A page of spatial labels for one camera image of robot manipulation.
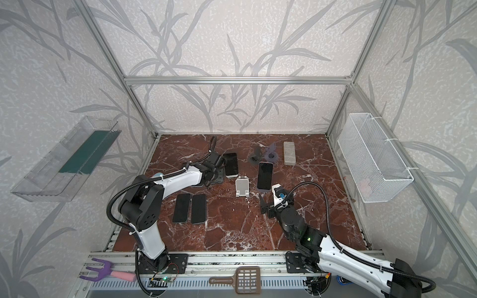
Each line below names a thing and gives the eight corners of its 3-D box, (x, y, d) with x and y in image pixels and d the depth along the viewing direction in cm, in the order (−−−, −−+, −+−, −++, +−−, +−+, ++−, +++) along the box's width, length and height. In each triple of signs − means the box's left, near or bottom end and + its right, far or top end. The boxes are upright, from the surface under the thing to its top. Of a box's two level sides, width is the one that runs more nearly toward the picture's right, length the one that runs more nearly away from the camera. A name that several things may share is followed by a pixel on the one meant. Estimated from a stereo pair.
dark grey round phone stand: (265, 161, 109) (265, 155, 104) (264, 148, 116) (264, 141, 111) (276, 161, 109) (277, 155, 104) (275, 148, 116) (276, 141, 111)
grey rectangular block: (284, 165, 107) (285, 162, 105) (281, 144, 117) (282, 141, 115) (297, 165, 107) (298, 162, 105) (293, 144, 117) (294, 141, 115)
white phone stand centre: (236, 196, 94) (235, 189, 89) (237, 179, 101) (236, 171, 95) (249, 196, 94) (249, 189, 89) (249, 179, 101) (249, 171, 95)
